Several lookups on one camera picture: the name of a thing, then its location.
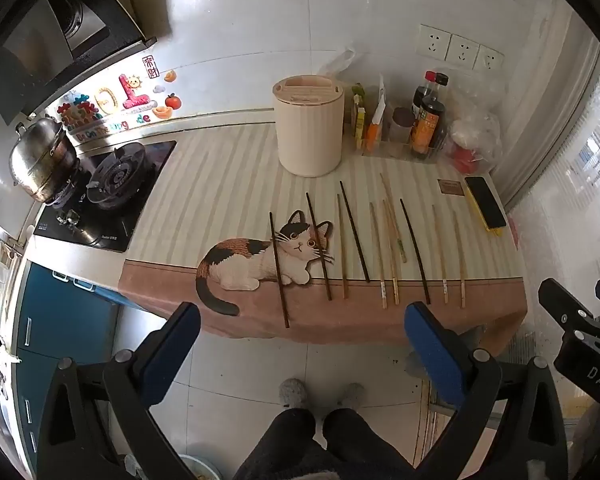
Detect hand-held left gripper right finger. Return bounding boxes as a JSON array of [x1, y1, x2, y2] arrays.
[[404, 301, 568, 480]]

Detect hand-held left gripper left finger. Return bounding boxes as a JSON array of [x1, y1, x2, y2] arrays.
[[32, 301, 202, 480]]

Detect dark wooden chopstick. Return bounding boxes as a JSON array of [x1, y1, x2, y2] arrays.
[[400, 199, 431, 306], [306, 192, 334, 302], [339, 181, 371, 283], [269, 212, 291, 329]]

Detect long thin bamboo chopstick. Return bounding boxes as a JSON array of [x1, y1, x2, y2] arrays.
[[380, 173, 408, 264]]

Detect cream round chopstick holder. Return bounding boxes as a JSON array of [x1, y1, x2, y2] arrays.
[[271, 75, 344, 178]]

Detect grey slipper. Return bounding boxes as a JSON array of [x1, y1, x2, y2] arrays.
[[337, 382, 366, 411], [279, 379, 309, 411]]

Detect blue kitchen cabinet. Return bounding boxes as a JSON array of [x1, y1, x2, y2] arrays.
[[10, 260, 126, 480]]

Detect white bowl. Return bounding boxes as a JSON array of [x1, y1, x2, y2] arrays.
[[177, 454, 221, 480]]

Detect person's dark trouser legs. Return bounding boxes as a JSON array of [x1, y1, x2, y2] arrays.
[[232, 407, 421, 480]]

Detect phone in yellow case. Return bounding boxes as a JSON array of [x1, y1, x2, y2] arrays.
[[464, 176, 508, 236]]

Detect black glass gas stove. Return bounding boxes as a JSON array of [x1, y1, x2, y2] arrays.
[[32, 140, 177, 253]]

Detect cat printed striped table mat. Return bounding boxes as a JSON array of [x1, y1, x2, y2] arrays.
[[117, 122, 528, 346]]

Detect clear plastic organiser tray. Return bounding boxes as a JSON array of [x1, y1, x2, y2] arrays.
[[350, 105, 431, 161]]

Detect white plastic bag red contents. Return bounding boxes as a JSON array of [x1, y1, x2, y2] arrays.
[[442, 80, 504, 176]]

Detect black capped orange label bottle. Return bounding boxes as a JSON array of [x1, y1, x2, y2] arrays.
[[411, 74, 450, 163]]

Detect steel cooking pot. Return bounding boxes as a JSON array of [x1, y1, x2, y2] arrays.
[[8, 115, 81, 204]]

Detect small brown lidded jar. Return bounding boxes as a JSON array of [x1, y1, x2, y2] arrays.
[[390, 107, 416, 144]]

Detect yellow seasoning packet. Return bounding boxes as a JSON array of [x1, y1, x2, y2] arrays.
[[352, 105, 367, 151]]

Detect thin clear plastic bag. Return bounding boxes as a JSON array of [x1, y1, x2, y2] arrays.
[[317, 49, 357, 79]]

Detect black range hood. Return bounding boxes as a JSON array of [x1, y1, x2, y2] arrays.
[[0, 0, 158, 116]]

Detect beige upper cabinet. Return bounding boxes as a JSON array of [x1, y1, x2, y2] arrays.
[[95, 0, 148, 43]]

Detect colourful wall stickers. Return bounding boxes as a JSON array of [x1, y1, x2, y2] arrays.
[[55, 55, 183, 136]]

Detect white wall socket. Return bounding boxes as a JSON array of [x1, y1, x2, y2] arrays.
[[447, 35, 481, 69], [416, 24, 451, 60], [477, 46, 505, 74]]

